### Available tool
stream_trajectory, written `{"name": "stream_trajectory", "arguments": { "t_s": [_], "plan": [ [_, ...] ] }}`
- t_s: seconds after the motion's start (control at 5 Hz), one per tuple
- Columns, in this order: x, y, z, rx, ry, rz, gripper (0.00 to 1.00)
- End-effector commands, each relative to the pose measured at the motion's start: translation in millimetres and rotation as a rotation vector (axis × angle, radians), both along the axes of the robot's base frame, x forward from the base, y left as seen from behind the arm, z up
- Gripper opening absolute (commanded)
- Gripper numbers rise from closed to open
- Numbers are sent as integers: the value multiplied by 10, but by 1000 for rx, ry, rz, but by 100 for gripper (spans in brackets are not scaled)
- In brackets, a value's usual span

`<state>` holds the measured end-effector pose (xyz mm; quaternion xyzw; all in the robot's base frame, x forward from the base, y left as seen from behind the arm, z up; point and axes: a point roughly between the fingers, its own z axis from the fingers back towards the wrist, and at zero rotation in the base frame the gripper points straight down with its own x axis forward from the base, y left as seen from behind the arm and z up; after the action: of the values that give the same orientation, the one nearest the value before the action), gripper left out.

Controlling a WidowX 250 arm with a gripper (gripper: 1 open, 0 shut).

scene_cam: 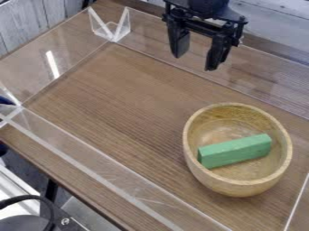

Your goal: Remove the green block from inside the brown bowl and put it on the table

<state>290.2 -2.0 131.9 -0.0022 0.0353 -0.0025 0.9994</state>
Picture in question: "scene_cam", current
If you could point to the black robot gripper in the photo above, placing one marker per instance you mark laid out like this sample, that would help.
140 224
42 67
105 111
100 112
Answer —
208 17

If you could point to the green rectangular block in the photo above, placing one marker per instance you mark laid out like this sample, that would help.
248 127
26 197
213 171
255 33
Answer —
239 150

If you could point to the brown wooden bowl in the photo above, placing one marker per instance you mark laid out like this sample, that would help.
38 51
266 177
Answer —
224 122

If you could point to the black table leg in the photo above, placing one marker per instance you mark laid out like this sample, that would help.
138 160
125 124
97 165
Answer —
51 190

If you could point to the clear acrylic corner bracket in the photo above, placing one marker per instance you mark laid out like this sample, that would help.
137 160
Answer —
112 31

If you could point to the clear acrylic barrier wall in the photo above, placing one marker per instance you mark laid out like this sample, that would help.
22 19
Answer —
121 194

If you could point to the grey metal base plate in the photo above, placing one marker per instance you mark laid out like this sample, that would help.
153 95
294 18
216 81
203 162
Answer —
55 220

